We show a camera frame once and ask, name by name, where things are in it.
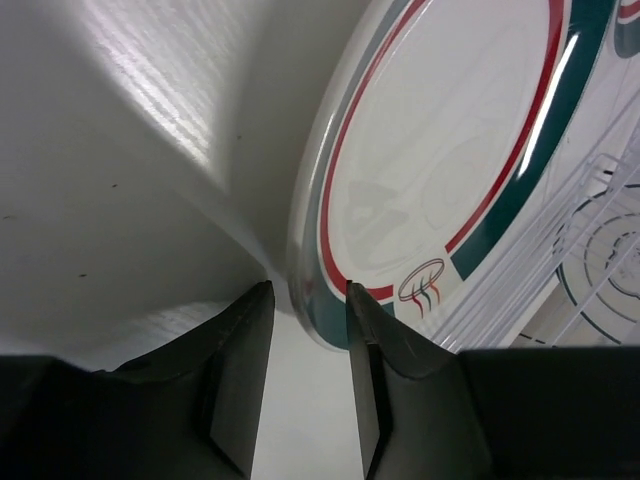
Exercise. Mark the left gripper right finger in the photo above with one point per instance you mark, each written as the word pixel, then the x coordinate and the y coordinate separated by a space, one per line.
pixel 424 412

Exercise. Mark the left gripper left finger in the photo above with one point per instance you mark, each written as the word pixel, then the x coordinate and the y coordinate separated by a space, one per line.
pixel 187 410

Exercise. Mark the green red rimmed plate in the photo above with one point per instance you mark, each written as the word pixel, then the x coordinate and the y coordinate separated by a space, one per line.
pixel 436 136
pixel 627 29

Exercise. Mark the white wire dish rack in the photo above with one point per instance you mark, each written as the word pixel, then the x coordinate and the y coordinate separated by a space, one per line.
pixel 519 301

